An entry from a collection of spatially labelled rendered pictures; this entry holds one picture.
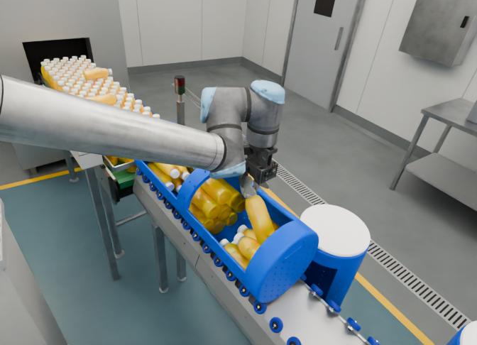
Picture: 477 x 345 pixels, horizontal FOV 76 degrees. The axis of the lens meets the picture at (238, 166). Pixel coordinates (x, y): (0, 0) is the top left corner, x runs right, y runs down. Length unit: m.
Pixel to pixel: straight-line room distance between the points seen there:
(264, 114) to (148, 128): 0.34
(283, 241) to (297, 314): 0.32
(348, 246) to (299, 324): 0.34
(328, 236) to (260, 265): 0.41
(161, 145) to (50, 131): 0.18
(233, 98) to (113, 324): 1.74
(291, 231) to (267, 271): 0.14
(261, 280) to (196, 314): 1.28
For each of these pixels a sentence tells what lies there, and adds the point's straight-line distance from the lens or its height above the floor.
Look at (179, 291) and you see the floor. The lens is 2.27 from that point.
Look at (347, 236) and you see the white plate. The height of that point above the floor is 1.04.
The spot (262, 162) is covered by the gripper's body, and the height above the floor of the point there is 1.42.
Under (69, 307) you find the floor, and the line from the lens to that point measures 2.36.
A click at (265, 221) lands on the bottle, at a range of 1.00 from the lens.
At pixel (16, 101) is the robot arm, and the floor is 1.73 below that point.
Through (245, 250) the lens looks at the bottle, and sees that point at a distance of 1.03.
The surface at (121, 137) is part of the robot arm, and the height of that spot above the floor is 1.65.
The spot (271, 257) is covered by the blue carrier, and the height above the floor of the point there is 1.20.
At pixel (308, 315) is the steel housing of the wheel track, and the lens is 1.16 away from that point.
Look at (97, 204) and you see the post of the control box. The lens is 1.88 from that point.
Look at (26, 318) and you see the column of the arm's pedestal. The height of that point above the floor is 0.78.
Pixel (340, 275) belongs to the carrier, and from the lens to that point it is 1.31.
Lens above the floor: 1.90
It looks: 35 degrees down
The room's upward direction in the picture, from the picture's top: 6 degrees clockwise
